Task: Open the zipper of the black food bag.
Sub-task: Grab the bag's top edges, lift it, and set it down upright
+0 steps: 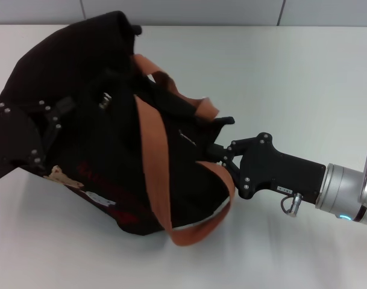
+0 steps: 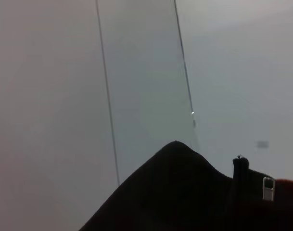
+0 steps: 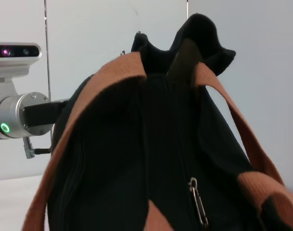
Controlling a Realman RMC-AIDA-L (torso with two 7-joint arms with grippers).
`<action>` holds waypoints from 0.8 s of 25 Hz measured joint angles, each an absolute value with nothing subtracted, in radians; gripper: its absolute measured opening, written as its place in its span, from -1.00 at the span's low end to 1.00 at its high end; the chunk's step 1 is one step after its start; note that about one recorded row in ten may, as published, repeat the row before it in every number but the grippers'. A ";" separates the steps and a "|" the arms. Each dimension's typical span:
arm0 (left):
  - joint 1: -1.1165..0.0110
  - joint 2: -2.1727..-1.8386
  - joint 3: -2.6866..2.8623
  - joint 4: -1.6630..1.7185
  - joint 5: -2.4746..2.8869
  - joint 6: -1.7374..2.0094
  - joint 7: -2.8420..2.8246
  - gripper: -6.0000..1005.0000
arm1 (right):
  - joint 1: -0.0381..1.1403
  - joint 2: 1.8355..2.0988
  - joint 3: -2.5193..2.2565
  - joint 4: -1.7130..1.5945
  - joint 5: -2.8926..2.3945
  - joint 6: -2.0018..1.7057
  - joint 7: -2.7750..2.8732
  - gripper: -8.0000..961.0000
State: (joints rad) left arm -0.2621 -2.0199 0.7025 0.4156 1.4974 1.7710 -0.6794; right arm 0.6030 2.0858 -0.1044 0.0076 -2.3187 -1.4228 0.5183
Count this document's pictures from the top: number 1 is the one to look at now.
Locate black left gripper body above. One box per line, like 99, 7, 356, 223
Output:
0, 101, 46, 185

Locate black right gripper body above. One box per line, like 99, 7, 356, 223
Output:
239, 132, 327, 203

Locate black food bag orange straps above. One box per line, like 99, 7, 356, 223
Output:
0, 10, 237, 247

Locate right gripper cable with plug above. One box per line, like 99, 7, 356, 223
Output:
280, 192, 304, 218

